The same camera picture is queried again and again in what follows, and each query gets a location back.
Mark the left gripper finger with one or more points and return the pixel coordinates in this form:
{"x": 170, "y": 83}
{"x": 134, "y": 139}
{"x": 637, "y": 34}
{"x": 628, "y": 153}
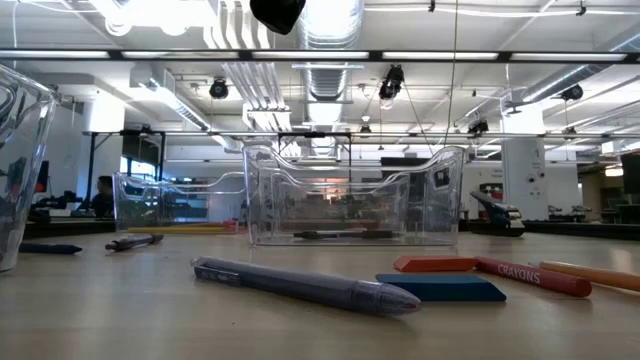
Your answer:
{"x": 277, "y": 15}

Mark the purple pen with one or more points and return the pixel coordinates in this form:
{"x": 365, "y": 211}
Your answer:
{"x": 135, "y": 242}

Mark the grey-blue pen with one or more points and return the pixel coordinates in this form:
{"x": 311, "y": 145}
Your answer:
{"x": 300, "y": 285}

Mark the red eraser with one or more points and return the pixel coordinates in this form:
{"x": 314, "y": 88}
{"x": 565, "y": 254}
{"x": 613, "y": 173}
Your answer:
{"x": 435, "y": 264}

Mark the red crayon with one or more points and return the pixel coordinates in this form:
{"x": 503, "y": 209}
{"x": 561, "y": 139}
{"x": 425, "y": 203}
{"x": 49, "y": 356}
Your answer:
{"x": 530, "y": 276}

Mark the orange pencil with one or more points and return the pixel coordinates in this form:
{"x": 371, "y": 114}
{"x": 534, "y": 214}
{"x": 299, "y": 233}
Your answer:
{"x": 600, "y": 276}

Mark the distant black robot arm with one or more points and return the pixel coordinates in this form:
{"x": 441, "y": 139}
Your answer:
{"x": 55, "y": 202}

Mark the black hanging spotlight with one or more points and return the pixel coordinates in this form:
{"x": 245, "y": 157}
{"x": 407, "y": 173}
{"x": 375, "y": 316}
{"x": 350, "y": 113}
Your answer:
{"x": 478, "y": 126}
{"x": 571, "y": 93}
{"x": 365, "y": 130}
{"x": 218, "y": 89}
{"x": 391, "y": 82}

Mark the clear plastic bin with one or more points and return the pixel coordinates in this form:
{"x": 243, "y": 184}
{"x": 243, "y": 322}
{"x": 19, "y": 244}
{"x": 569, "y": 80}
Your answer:
{"x": 330, "y": 190}
{"x": 440, "y": 200}
{"x": 30, "y": 150}
{"x": 150, "y": 200}

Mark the dark pencil with red end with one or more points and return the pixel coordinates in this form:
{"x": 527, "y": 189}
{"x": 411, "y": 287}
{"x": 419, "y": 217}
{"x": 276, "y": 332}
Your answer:
{"x": 233, "y": 226}

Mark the black pen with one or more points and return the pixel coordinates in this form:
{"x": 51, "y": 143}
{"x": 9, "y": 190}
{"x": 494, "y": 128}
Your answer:
{"x": 345, "y": 234}

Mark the yellow pencil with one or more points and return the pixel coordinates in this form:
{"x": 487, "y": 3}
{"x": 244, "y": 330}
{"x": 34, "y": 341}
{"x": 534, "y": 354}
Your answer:
{"x": 175, "y": 230}

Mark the person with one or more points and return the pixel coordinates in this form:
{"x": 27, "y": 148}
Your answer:
{"x": 103, "y": 197}

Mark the black stapler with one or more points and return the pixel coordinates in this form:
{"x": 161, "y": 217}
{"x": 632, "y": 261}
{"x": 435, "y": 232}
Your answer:
{"x": 495, "y": 215}

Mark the dark blue pen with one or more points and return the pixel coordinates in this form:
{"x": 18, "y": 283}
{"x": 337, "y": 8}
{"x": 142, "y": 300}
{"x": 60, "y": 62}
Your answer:
{"x": 47, "y": 248}

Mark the blue eraser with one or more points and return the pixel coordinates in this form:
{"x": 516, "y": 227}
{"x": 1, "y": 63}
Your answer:
{"x": 460, "y": 288}

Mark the silver ventilation duct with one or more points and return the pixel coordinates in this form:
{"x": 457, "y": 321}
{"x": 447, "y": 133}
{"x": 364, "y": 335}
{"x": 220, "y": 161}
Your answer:
{"x": 330, "y": 50}

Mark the distant black rig frame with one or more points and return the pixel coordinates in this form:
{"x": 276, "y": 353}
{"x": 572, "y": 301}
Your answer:
{"x": 315, "y": 134}

